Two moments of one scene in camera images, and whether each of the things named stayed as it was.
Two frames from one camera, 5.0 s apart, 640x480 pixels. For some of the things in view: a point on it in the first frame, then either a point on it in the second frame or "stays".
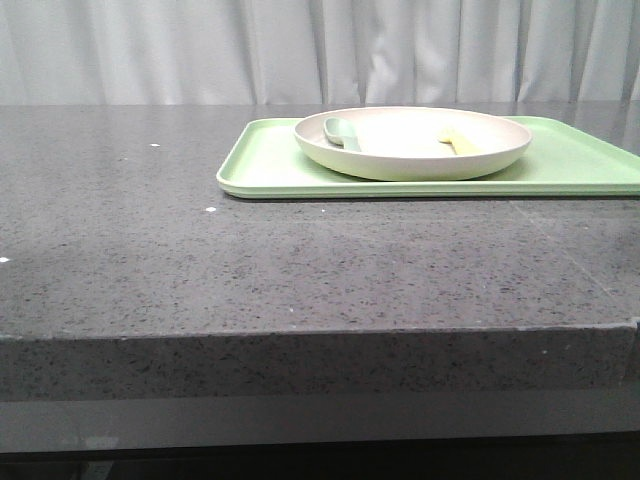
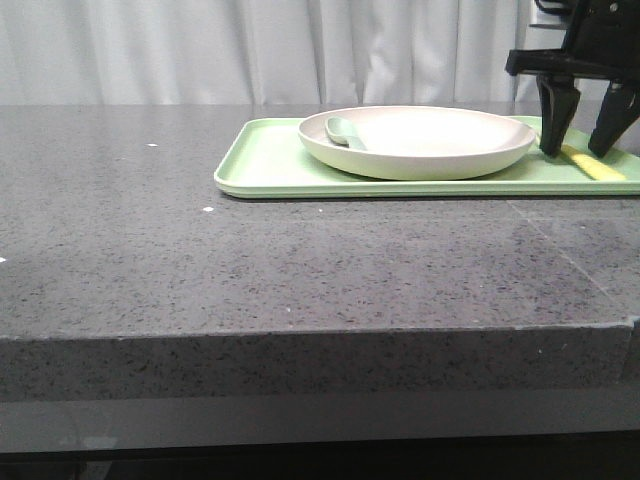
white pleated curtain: x=317 y=52 stays
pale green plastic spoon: x=340 y=131 stays
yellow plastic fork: x=460 y=144 → x=590 y=166
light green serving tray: x=565 y=157 stays
